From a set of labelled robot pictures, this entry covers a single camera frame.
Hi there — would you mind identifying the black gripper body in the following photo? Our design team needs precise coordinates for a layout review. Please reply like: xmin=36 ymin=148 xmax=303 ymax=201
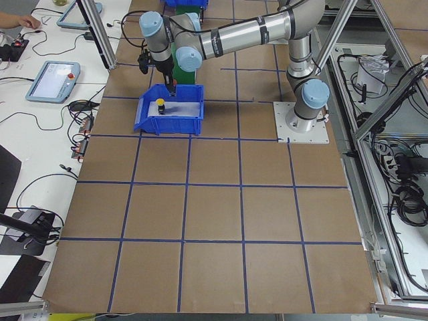
xmin=154 ymin=55 xmax=174 ymax=76

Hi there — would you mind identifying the yellow push button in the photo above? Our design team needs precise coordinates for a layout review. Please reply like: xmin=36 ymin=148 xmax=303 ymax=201
xmin=156 ymin=98 xmax=165 ymax=115

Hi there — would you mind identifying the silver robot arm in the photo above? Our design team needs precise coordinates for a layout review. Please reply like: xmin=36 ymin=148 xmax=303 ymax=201
xmin=138 ymin=1 xmax=330 ymax=133

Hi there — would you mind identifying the person hand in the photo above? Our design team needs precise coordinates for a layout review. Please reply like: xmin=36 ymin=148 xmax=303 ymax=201
xmin=17 ymin=15 xmax=41 ymax=29

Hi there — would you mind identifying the green conveyor belt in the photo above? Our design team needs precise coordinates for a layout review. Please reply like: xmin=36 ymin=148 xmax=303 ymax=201
xmin=173 ymin=4 xmax=203 ymax=84

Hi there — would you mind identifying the white foam pad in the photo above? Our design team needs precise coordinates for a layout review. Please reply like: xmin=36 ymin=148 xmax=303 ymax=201
xmin=147 ymin=101 xmax=201 ymax=117

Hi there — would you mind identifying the blue bin with foam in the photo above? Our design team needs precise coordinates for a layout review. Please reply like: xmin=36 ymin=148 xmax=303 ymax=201
xmin=134 ymin=84 xmax=204 ymax=135

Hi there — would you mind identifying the black power adapter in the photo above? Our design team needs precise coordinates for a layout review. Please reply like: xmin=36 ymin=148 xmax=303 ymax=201
xmin=83 ymin=31 xmax=94 ymax=41

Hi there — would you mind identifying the teach pendant far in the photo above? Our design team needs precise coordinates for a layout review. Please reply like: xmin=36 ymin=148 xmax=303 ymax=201
xmin=56 ymin=1 xmax=88 ymax=30

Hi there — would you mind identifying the teach pendant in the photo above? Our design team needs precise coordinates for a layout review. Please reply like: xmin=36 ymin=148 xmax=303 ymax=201
xmin=56 ymin=1 xmax=88 ymax=30
xmin=25 ymin=61 xmax=80 ymax=104

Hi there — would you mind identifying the teach pendant near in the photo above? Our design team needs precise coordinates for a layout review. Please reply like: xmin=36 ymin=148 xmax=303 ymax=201
xmin=25 ymin=61 xmax=80 ymax=104

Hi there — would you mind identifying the aluminium frame post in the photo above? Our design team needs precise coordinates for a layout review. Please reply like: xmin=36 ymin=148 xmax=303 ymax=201
xmin=76 ymin=0 xmax=117 ymax=70

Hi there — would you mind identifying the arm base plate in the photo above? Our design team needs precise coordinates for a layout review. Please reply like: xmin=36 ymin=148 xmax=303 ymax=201
xmin=273 ymin=102 xmax=330 ymax=144

